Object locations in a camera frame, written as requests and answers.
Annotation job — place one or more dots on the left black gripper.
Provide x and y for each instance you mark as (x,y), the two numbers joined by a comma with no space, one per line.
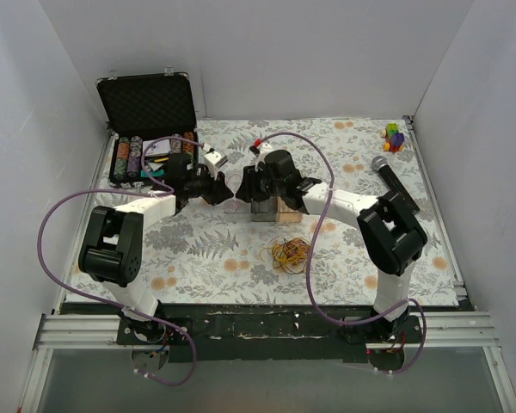
(211,188)

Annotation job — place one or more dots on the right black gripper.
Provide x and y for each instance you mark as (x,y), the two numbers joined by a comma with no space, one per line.
(254,188)

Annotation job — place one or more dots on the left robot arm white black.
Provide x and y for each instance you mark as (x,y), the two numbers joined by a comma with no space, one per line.
(112,247)

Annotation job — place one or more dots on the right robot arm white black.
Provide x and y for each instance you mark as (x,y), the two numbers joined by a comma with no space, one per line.
(393,237)

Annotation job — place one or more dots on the clear plastic box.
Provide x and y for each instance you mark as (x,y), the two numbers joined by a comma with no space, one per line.
(234,205)

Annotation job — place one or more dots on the smoky grey plastic box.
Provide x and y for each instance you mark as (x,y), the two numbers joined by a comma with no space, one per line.
(264,211)

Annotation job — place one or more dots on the amber plastic box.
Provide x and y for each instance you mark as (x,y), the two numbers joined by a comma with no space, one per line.
(286,215)

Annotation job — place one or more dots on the white playing card deck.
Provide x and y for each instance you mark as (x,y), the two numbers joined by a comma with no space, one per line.
(157,148)

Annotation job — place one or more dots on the black poker chip case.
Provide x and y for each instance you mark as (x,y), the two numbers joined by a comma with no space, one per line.
(149,107)

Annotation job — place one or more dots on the black handheld microphone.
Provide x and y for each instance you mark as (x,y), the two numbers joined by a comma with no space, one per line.
(381,166)

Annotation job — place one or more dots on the colourful toy block train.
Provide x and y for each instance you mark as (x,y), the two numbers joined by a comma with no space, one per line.
(393,138)

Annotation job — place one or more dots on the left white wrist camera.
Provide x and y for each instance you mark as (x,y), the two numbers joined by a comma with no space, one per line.
(214,160)

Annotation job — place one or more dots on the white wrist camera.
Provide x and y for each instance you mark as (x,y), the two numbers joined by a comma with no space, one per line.
(260,149)
(214,160)

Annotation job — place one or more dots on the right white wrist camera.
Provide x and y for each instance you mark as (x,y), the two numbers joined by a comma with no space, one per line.
(260,149)

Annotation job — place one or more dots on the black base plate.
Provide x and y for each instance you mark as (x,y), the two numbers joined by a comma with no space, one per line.
(284,333)

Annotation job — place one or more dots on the aluminium frame rail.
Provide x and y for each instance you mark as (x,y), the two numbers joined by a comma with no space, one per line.
(450,329)

